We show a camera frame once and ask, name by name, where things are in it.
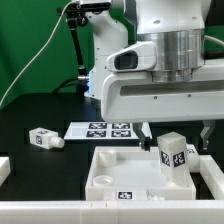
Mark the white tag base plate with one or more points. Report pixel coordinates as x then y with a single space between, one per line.
99 130

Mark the white square tabletop part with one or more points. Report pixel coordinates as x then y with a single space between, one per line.
130 173

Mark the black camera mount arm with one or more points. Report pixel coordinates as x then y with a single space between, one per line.
76 17

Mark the white obstacle fence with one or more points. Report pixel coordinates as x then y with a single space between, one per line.
125 212

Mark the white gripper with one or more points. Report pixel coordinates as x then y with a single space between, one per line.
134 97

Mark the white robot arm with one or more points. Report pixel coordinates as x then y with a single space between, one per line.
176 27

